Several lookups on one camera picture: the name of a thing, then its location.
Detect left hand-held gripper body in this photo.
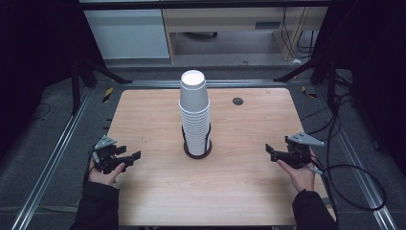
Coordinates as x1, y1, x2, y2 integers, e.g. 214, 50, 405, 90
92, 135, 127, 175

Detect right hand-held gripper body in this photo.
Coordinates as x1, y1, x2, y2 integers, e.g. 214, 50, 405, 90
284, 131, 327, 170

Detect person's left hand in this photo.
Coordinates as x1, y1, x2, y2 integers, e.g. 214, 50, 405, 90
88, 159, 126, 188

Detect person's right hand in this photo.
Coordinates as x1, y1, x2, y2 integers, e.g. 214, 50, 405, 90
276, 149, 321, 194

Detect yellow black tape strip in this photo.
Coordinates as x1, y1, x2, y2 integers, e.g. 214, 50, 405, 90
301, 84, 319, 100
101, 86, 115, 104

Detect stack of white paper cups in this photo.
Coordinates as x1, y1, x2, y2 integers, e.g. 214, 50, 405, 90
178, 69, 212, 157

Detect black metal stand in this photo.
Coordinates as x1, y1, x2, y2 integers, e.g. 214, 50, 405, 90
273, 52, 353, 108
70, 47, 134, 117

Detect white cabinet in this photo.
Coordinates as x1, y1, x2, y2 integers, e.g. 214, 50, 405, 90
83, 8, 171, 60

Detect light wooden desk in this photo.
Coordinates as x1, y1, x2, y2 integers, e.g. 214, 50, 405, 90
161, 6, 329, 62

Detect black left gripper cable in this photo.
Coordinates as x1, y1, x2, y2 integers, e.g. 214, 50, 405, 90
82, 147, 99, 188

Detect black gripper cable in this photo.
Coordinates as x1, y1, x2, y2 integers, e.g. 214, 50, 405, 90
306, 163, 388, 213
82, 147, 99, 188

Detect black floor cables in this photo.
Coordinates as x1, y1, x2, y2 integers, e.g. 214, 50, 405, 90
300, 91, 357, 167

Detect metal floor rail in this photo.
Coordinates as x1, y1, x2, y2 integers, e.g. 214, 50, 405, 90
314, 85, 399, 230
10, 87, 94, 230
123, 79, 288, 90

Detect black wire cup holder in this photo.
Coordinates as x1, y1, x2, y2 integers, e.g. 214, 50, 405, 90
181, 122, 214, 160

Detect thin black floor cable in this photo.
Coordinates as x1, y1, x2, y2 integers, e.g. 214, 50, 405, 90
31, 102, 53, 122

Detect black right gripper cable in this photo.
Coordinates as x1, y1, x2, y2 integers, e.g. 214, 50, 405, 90
306, 163, 388, 213

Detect black cables under desk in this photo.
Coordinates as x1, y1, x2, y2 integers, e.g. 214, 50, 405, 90
280, 6, 318, 60

